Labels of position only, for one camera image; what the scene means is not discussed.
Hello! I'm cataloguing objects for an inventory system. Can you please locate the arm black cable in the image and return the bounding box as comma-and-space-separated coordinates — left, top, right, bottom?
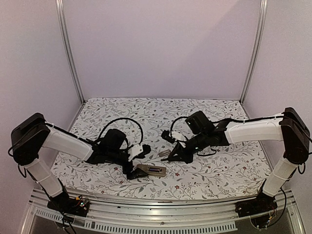
170, 116, 190, 137
98, 117, 144, 147

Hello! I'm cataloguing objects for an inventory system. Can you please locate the floral tablecloth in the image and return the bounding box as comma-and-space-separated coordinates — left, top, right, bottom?
52, 98, 271, 200

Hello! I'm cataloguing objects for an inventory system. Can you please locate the aluminium front rail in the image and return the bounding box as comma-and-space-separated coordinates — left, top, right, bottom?
20, 189, 308, 234

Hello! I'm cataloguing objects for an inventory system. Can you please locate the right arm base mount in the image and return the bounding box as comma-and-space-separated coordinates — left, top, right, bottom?
235, 198, 277, 229

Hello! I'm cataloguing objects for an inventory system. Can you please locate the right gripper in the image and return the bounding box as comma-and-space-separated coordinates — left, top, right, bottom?
167, 132, 209, 164

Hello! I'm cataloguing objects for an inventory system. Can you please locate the left aluminium frame post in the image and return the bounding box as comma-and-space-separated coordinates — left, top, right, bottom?
55, 0, 85, 105

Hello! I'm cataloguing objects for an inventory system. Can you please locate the right aluminium frame post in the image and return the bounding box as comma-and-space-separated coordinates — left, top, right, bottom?
239, 0, 268, 106

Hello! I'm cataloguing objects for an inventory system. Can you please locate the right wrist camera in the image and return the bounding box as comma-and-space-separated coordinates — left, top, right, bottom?
161, 130, 187, 143

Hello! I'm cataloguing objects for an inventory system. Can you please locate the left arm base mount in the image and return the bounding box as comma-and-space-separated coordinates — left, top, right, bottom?
47, 194, 90, 217

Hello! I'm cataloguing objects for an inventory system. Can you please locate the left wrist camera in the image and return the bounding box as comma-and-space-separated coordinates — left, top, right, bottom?
128, 144, 151, 162

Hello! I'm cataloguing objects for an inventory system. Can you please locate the beige remote control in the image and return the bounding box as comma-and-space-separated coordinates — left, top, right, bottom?
136, 164, 166, 177

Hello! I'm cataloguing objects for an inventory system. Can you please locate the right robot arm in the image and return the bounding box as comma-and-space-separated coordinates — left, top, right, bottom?
161, 107, 312, 213

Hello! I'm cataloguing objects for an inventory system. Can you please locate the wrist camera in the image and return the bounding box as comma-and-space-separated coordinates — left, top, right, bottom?
128, 144, 151, 162
161, 130, 187, 143

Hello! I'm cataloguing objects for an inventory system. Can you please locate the beige battery cover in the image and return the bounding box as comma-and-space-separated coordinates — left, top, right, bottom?
158, 150, 171, 157

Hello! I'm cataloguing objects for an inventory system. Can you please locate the aluminium frame post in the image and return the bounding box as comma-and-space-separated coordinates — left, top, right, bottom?
55, 0, 85, 105
239, 0, 268, 106

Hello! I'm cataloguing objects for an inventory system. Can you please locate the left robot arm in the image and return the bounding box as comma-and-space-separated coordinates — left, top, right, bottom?
8, 113, 151, 212

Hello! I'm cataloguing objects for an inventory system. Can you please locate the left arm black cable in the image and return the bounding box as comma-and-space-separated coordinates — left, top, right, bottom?
98, 117, 144, 147

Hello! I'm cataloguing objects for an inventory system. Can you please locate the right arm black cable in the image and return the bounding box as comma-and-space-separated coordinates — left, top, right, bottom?
170, 116, 190, 137

